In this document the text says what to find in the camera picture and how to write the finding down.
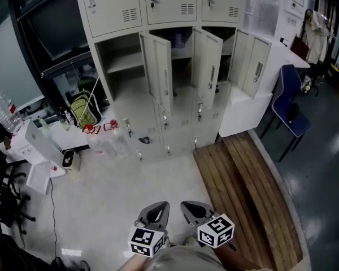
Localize blue bottle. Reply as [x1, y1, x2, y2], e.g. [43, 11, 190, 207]
[173, 28, 185, 49]

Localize black garment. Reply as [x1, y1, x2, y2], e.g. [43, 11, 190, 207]
[287, 102, 300, 124]

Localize black office chair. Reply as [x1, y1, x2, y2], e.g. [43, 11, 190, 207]
[0, 144, 36, 235]

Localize wooden plank platform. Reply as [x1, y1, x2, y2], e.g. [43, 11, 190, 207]
[193, 131, 305, 269]

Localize silver foil panel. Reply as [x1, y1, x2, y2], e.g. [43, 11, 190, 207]
[242, 0, 282, 36]

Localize small grey waste bin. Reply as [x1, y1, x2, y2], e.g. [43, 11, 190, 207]
[61, 148, 81, 172]

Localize white table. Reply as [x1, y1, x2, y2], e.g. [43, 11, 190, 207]
[218, 37, 311, 138]

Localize person's right forearm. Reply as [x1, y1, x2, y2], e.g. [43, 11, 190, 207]
[213, 244, 262, 271]

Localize beige coat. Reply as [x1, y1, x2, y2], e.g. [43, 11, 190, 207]
[305, 8, 333, 64]

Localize frosted glass panel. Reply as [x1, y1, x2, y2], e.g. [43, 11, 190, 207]
[0, 10, 46, 118]

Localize grey metal locker door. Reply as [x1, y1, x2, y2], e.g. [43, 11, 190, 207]
[139, 32, 173, 116]
[191, 27, 224, 110]
[228, 28, 272, 100]

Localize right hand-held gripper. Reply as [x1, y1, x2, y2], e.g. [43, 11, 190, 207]
[180, 201, 238, 251]

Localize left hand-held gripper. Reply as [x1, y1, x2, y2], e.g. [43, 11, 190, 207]
[128, 201, 171, 258]

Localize white box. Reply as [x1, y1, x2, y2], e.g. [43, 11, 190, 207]
[0, 119, 67, 195]

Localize white pole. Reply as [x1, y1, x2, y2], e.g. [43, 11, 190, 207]
[75, 76, 101, 129]

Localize empty water jug red handle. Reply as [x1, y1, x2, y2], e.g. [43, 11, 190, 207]
[103, 119, 132, 158]
[81, 124, 114, 158]

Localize black floor cable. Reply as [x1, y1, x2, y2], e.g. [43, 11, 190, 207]
[49, 177, 59, 261]

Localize grey metal locker cabinet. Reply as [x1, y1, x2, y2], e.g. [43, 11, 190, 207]
[74, 0, 246, 165]

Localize blue chair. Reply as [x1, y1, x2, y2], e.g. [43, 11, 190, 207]
[259, 64, 311, 163]

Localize clear water bottles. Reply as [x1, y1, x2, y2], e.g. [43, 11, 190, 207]
[0, 91, 25, 134]

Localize person's left forearm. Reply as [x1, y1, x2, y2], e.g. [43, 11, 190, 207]
[117, 254, 153, 271]

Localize brown bag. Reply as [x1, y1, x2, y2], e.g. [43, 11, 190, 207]
[290, 35, 310, 62]

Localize green backpack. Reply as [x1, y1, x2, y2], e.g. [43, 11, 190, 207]
[69, 90, 102, 129]

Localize person's grey shirt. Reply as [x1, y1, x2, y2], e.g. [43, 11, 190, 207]
[146, 244, 224, 271]

